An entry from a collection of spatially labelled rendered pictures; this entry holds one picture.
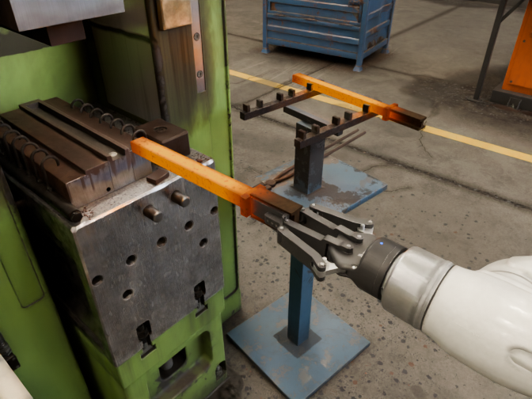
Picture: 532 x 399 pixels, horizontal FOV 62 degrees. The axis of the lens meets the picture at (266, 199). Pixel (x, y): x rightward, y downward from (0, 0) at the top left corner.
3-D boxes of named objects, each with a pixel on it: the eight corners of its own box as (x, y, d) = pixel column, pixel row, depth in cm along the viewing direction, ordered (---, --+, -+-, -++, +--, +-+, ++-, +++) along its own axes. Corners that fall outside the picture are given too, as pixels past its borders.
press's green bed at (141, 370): (230, 378, 162) (223, 286, 135) (145, 457, 139) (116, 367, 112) (140, 301, 192) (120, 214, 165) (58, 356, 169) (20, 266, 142)
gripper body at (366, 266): (374, 314, 56) (313, 279, 61) (405, 278, 61) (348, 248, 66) (383, 271, 51) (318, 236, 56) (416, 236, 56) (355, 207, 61)
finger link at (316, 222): (359, 241, 58) (365, 236, 59) (297, 204, 65) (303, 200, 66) (355, 263, 61) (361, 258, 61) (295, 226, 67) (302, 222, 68)
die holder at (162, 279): (225, 286, 135) (215, 158, 110) (116, 369, 112) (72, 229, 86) (120, 214, 166) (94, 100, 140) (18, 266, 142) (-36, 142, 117)
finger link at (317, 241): (351, 266, 60) (347, 272, 59) (284, 234, 66) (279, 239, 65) (355, 244, 58) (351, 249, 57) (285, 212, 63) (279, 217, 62)
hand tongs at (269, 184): (357, 130, 166) (357, 127, 165) (366, 134, 163) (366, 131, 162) (241, 195, 130) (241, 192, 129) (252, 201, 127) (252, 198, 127)
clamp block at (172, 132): (192, 153, 111) (189, 130, 108) (165, 166, 106) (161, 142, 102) (162, 139, 118) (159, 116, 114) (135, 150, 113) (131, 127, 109)
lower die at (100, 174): (153, 172, 104) (147, 140, 99) (73, 210, 92) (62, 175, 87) (63, 122, 127) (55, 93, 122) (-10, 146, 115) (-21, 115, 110)
